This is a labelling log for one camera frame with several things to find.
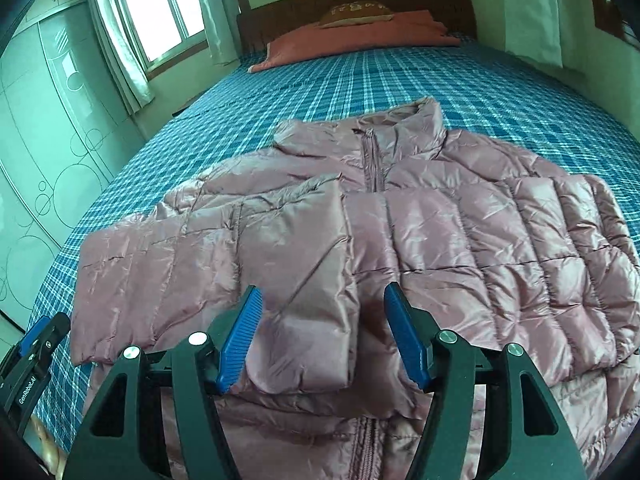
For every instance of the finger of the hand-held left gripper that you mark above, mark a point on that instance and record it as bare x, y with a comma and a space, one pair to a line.
52, 330

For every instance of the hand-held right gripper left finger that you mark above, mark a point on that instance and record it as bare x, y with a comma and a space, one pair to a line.
240, 340

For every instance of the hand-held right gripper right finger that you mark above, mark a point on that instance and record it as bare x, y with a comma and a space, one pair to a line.
407, 340

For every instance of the pink puffer jacket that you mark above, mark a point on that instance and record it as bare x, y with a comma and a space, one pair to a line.
450, 240

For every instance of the wardrobe with circle pattern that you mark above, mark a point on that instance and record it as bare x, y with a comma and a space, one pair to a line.
50, 135

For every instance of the long pale window curtain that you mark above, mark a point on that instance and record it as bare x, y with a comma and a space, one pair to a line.
120, 75

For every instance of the blue plaid bed sheet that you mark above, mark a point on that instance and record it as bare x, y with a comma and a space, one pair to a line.
325, 85

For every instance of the orange-red pillow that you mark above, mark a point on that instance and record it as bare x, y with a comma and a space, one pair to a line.
350, 40

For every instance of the short pale window curtain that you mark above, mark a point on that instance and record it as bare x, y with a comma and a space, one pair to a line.
217, 25

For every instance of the wooden headboard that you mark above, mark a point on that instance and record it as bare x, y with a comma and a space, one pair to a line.
300, 15

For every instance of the brown patterned pillow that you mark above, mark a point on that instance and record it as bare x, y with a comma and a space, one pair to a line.
357, 12

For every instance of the white framed window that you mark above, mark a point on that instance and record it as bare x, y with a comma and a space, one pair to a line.
155, 10

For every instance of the white hanging curtain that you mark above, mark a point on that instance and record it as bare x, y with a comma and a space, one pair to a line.
540, 10

